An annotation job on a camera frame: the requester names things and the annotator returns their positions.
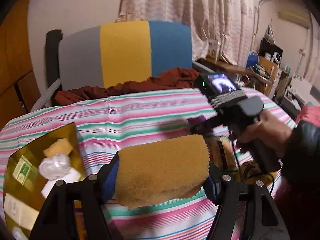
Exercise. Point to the gripper mounted camera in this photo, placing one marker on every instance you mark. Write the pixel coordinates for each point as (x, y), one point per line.
(219, 90)

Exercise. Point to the purple pouch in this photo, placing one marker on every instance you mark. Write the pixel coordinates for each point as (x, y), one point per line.
(196, 120)

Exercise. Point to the yellow patterned sock bundle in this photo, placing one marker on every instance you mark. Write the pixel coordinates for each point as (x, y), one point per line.
(251, 172)

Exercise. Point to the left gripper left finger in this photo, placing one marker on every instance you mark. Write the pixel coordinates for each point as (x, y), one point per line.
(108, 178)

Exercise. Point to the clear plastic ball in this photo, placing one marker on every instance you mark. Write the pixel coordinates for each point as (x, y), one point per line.
(55, 167)

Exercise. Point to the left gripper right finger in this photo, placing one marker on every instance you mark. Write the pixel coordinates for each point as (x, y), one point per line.
(212, 185)

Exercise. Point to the large tan sponge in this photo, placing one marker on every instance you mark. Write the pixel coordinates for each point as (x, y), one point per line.
(154, 173)

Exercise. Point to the grey yellow blue headboard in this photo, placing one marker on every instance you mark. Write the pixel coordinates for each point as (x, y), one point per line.
(114, 53)

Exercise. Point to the person's right hand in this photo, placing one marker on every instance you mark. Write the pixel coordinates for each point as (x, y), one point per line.
(271, 131)

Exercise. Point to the cream perfume box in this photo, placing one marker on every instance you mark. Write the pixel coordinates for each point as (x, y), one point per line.
(21, 213)

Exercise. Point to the large cracker packet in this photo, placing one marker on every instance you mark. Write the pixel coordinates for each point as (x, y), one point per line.
(221, 153)

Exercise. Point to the pink bedding pile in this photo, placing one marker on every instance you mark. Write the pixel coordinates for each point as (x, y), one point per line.
(309, 113)

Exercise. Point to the white bed rail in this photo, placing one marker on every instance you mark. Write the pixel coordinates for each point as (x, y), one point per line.
(46, 97)

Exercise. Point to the patterned pink curtain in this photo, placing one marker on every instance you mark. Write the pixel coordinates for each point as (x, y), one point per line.
(235, 26)

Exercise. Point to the white box on desk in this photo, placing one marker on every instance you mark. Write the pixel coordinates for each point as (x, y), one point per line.
(214, 48)

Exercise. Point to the striped bed sheet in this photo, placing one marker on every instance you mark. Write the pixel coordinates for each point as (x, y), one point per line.
(107, 125)

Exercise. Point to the gold metal tin tray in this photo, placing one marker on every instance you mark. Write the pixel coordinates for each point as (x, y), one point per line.
(33, 170)

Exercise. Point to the black jacket sleeve forearm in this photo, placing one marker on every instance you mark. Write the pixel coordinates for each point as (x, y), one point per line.
(299, 208)

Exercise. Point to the black rolled mat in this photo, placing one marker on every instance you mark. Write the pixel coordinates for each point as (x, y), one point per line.
(51, 52)

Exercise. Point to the wooden bedside desk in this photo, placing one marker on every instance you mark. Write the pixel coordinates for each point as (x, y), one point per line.
(256, 81)

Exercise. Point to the small tan sponge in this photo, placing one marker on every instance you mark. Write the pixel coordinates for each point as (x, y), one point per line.
(61, 146)

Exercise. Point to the rust brown blanket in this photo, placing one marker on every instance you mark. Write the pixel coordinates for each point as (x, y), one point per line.
(177, 78)

